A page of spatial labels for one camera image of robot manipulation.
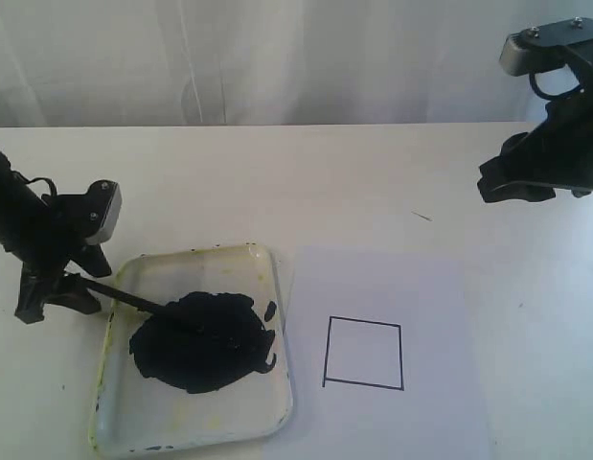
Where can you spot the white paper with square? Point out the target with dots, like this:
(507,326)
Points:
(381,361)

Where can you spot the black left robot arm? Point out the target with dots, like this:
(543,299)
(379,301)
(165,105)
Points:
(12,185)

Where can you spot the white paint tray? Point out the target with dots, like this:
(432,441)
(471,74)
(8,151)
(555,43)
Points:
(136,416)

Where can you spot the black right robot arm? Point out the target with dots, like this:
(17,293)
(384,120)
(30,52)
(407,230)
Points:
(558,153)

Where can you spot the black paintbrush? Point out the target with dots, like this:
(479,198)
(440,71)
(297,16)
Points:
(225,322)

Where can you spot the white backdrop curtain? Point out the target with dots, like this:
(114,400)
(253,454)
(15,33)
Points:
(213,63)

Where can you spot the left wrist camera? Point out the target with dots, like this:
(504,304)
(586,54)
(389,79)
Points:
(103,204)

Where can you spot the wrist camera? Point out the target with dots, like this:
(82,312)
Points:
(103,204)
(541,49)

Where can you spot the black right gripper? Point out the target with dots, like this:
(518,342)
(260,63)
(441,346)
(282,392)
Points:
(558,154)

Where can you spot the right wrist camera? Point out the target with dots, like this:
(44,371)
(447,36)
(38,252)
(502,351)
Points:
(541,49)

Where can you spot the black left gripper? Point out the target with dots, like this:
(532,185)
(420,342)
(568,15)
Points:
(51,237)

